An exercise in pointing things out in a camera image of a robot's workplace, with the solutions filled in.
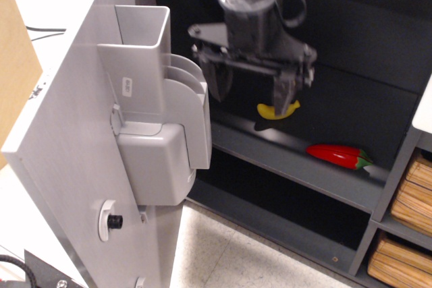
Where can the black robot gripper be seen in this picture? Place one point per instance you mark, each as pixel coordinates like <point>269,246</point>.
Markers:
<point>259,43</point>

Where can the grey toy fridge door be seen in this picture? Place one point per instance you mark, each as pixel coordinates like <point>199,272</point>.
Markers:
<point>110,139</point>

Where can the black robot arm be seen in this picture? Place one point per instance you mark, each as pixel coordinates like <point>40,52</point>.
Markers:
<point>291,9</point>

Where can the yellow toy banana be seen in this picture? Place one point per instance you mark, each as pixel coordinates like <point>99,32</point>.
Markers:
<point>268,112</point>

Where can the red toy chili pepper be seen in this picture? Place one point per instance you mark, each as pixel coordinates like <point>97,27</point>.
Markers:
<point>343,156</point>

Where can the wicker basket upper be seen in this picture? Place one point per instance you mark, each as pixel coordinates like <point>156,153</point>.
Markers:
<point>412,203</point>

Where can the wicker basket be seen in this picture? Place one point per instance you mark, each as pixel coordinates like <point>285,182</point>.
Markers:
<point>398,262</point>
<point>412,203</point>

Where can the wicker basket lower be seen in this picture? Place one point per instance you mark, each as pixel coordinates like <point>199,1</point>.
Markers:
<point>398,262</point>

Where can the light wooden panel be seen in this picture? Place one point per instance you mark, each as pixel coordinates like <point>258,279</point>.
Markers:
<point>20,67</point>

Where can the black metal base plate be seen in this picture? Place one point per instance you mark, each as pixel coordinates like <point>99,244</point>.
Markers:
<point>46,275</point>

